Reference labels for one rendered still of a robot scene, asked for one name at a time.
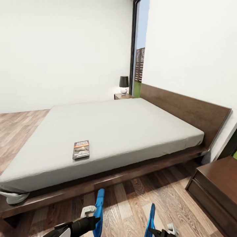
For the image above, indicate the hardback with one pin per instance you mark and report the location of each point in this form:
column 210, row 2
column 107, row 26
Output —
column 81, row 149

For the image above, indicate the table lamp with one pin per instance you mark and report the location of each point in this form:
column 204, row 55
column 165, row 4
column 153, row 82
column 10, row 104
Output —
column 124, row 82

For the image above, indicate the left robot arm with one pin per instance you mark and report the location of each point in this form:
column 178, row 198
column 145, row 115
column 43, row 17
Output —
column 78, row 228

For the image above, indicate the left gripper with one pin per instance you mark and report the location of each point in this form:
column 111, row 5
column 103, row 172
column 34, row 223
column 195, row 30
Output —
column 87, row 224

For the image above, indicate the sandal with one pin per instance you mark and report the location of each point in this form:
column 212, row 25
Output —
column 99, row 213
column 150, row 222

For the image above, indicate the fixed window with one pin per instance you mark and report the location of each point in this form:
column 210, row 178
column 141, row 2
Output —
column 138, row 42
column 230, row 148

